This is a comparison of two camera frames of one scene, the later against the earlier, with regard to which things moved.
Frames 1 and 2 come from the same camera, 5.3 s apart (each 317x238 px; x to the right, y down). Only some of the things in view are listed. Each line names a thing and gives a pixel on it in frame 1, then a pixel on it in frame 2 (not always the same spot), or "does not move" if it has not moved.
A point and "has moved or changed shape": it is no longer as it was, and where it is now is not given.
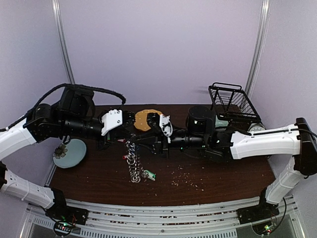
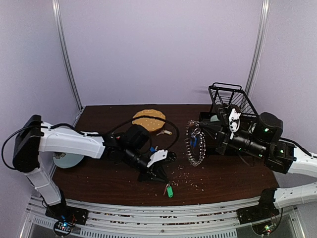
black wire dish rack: x=233 y=102 does not move
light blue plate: x=76 y=152 does not move
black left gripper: x=120 y=132 -> x=151 y=174
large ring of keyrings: x=136 y=170 has moved or changed shape
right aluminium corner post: x=264 y=16 does not move
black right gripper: x=165 y=145 -> x=222 y=143
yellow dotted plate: x=140 y=119 does not move
